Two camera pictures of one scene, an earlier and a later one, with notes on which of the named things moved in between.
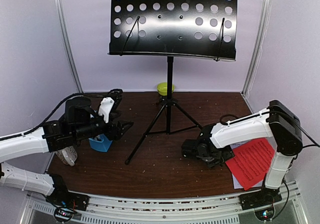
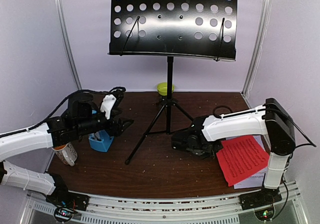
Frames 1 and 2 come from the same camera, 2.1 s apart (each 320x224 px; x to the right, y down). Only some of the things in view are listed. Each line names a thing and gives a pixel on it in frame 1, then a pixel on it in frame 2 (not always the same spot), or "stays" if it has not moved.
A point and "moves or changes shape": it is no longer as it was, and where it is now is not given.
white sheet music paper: (236, 184) to (258, 180)
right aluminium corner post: (261, 37) stays
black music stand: (197, 21) stays
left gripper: (117, 133) stays
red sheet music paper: (252, 161) moves or changes shape
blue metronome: (100, 143) stays
